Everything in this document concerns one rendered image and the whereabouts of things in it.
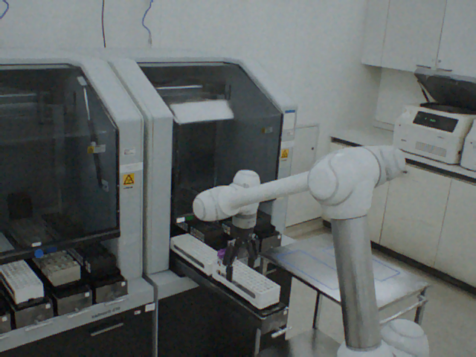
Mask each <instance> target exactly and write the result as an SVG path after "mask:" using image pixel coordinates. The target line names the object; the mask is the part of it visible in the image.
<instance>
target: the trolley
mask: <svg viewBox="0 0 476 357"><path fill-rule="evenodd" d="M372 259H373V270H374V277H375V283H374V284H376V285H375V290H376V302H377V309H378V312H380V311H382V310H383V309H386V308H388V307H390V306H393V305H395V304H397V303H398V302H400V301H401V300H404V299H406V298H409V297H411V296H413V295H415V294H417V293H419V292H420V295H417V298H419V302H418V303H416V304H414V305H412V306H409V307H408V308H407V309H405V310H403V311H401V312H399V313H397V314H395V315H393V316H391V317H389V318H386V319H384V320H383V321H379V326H380V327H381V326H383V325H385V324H386V323H387V322H389V321H392V320H394V319H396V318H398V317H400V316H402V315H404V314H405V313H407V312H410V311H411V310H413V309H414V308H417V309H416V314H415V318H414V323H415V324H417V325H419V326H421V322H422V319H423V315H424V311H425V304H426V303H427V302H428V299H427V296H428V289H429V287H430V285H431V283H429V282H428V281H426V280H423V279H422V278H420V277H417V276H416V275H413V274H411V273H409V272H407V271H405V270H403V269H401V268H399V267H397V266H394V265H392V264H390V263H388V262H386V261H384V260H382V259H380V258H378V257H376V256H374V255H372ZM268 262H270V263H271V264H273V265H274V266H276V267H278V268H279V269H282V270H283V271H285V272H286V273H288V274H290V275H291V276H292V277H293V278H294V279H296V280H299V281H300V282H302V283H304V284H305V285H307V286H308V287H310V288H311V289H313V290H315V291H317V292H318V293H317V295H316V299H315V311H314V317H313V323H312V329H310V330H307V331H305V332H302V333H300V334H298V335H296V336H293V337H291V338H289V339H286V340H284V341H281V342H280V343H277V344H275V345H273V347H269V348H267V349H265V350H262V351H260V352H259V346H260V329H258V328H257V327H255V326H254V340H253V349H251V357H337V352H338V348H339V347H340V346H341V344H339V343H338V342H337V341H335V340H334V339H333V338H331V337H329V336H328V335H327V334H326V333H324V332H322V331H320V330H319V329H318V323H319V317H320V316H321V307H322V300H323V296H325V297H327V298H329V299H330V300H332V301H333V302H335V303H337V304H339V305H340V306H341V299H340V292H339V287H338V275H337V268H336V262H335V251H334V244H333V238H332V234H329V233H328V234H322V235H319V236H316V237H312V238H308V239H304V240H301V241H298V242H296V243H292V244H290V245H285V246H282V247H279V248H274V249H272V250H268V251H263V252H260V270H259V273H260V275H262V276H264V277H266V273H267V265H268Z"/></svg>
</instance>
